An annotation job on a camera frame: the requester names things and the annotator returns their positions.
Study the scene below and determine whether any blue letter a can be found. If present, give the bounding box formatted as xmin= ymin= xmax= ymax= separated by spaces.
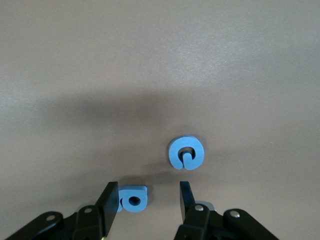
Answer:
xmin=117 ymin=185 xmax=148 ymax=213

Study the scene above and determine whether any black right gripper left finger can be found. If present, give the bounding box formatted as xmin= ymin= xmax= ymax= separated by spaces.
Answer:
xmin=3 ymin=181 xmax=119 ymax=240

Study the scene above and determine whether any blue letter e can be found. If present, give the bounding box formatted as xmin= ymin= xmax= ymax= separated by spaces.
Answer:
xmin=167 ymin=134 xmax=205 ymax=171

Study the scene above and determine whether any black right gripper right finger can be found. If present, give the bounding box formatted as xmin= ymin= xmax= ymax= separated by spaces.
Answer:
xmin=173 ymin=181 xmax=276 ymax=240

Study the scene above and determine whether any brown table cover sheet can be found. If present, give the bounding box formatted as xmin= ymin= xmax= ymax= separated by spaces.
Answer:
xmin=0 ymin=0 xmax=320 ymax=240

